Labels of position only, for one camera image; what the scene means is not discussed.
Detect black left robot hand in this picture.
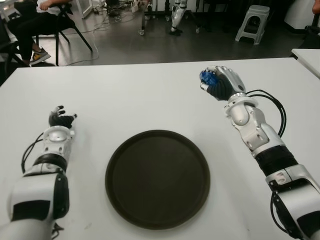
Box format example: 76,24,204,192
48,105,78,130

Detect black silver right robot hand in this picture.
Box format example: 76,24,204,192
199,65,247,102

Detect blue Oreo cookie packet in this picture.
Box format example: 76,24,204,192
199,69,220,87

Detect grey plastic stool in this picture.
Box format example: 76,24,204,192
234,4,271,46

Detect white humanoid robot leg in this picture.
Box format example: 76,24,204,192
169,0,188,36

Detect white side table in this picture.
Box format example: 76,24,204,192
291,48,320,81

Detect black chair at edge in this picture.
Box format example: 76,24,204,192
0,17,26,83

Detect seated person black trousers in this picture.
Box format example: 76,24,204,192
7,0,71,67

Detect black office chair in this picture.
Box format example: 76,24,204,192
297,14,320,50

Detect black wheeled metal stand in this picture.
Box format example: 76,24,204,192
138,0,208,36

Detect white framed glass panel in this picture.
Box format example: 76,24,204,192
74,0,96,20

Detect round dark brown tray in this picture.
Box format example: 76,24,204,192
104,129,211,229

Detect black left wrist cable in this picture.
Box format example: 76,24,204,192
19,132,45,176

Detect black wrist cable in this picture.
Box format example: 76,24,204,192
246,89,286,138
19,132,45,176

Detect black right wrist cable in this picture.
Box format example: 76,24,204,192
246,89,286,138

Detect white floor cable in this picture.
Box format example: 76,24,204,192
58,14,126,66

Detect black metal frame chair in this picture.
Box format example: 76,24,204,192
34,0,93,66

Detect black left elbow cable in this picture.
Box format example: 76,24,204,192
51,223,65,240

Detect black elbow cable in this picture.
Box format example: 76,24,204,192
51,223,65,240
270,192,305,240

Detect black right elbow cable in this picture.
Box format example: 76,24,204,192
270,192,305,240

